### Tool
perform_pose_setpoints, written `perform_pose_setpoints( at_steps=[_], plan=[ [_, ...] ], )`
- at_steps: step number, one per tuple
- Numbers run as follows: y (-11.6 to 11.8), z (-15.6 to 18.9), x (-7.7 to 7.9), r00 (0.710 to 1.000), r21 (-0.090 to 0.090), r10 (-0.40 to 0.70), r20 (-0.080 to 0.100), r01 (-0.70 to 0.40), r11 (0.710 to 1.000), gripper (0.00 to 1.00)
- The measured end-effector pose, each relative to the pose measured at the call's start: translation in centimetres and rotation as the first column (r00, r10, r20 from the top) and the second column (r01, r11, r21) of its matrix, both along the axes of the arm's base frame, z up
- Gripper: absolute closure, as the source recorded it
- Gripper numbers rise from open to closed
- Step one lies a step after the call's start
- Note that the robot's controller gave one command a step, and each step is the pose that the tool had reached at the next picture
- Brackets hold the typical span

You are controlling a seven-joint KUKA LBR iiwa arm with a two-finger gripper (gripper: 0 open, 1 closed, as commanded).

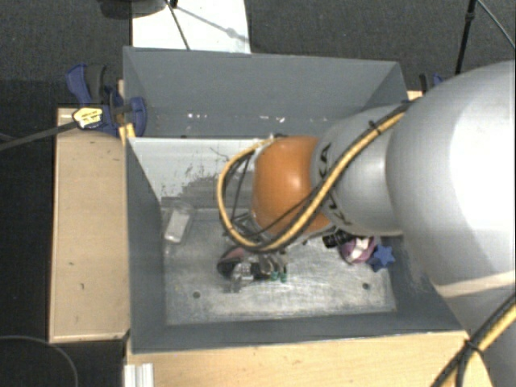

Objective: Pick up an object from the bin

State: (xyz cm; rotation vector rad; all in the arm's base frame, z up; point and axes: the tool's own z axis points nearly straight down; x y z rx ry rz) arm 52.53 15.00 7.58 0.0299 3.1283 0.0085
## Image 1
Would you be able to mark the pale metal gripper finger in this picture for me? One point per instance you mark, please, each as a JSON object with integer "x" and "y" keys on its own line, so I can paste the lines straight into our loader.
{"x": 240, "y": 277}

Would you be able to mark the black and red object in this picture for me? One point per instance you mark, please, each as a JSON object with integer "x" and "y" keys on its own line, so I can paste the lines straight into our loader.
{"x": 228, "y": 262}

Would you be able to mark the clear glass cup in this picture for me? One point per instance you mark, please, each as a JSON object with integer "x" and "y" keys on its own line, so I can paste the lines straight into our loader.
{"x": 177, "y": 225}

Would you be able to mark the blue star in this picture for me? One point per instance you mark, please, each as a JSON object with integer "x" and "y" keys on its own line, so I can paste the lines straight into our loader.
{"x": 382, "y": 258}

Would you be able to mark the pale wood board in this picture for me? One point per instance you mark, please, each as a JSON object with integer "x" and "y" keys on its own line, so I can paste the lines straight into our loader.
{"x": 88, "y": 232}

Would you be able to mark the grey metal bin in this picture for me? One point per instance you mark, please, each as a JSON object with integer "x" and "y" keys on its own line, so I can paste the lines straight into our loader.
{"x": 250, "y": 83}

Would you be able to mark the black cylinder on white bracket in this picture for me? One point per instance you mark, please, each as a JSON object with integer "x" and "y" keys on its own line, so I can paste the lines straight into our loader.
{"x": 335, "y": 239}

